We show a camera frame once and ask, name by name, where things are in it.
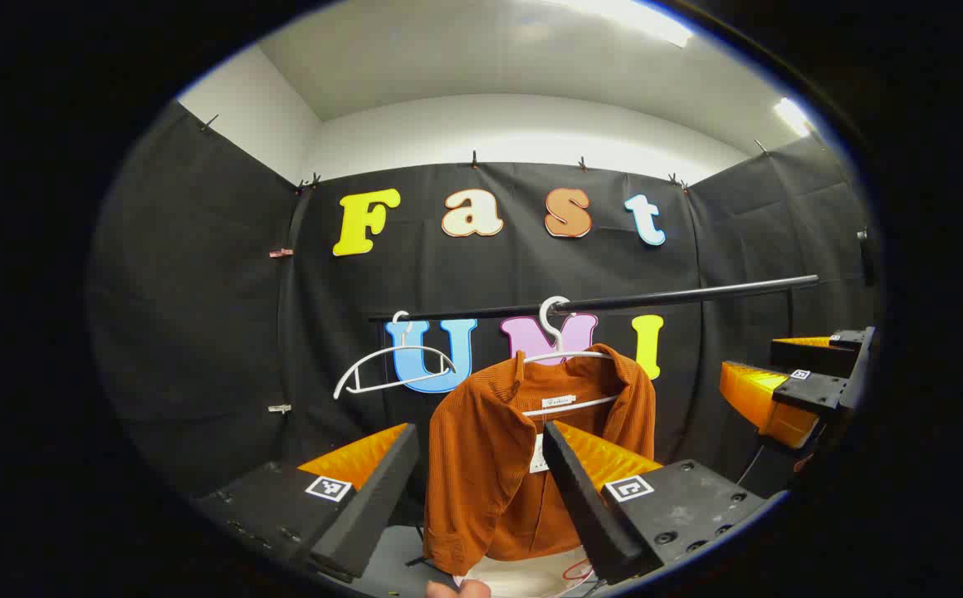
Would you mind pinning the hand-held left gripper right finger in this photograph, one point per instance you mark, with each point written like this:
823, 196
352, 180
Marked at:
585, 507

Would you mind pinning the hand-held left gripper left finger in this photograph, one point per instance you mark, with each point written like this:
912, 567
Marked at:
373, 498

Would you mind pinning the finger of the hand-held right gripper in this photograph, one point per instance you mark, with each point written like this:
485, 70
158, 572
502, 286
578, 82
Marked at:
813, 357
809, 392

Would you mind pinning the white plastic clothes hanger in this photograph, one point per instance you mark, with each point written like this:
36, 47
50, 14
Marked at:
382, 355
549, 320

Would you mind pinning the black backdrop cloth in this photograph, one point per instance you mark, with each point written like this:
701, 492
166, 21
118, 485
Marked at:
199, 332

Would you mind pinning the ceiling light panel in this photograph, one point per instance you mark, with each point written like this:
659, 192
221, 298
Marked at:
793, 116

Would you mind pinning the black clothes rail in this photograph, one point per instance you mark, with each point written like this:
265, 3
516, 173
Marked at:
681, 296

